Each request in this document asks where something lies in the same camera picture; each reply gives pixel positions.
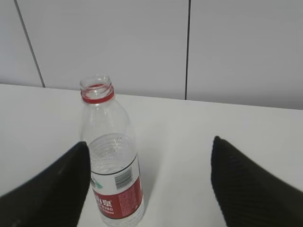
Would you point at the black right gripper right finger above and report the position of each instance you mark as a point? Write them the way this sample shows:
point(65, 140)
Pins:
point(250, 196)

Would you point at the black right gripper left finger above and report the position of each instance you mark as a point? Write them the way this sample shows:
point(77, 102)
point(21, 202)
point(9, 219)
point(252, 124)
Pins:
point(53, 198)

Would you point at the clear water bottle red label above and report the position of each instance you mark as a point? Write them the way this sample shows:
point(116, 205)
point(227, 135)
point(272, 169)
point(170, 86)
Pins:
point(114, 164)

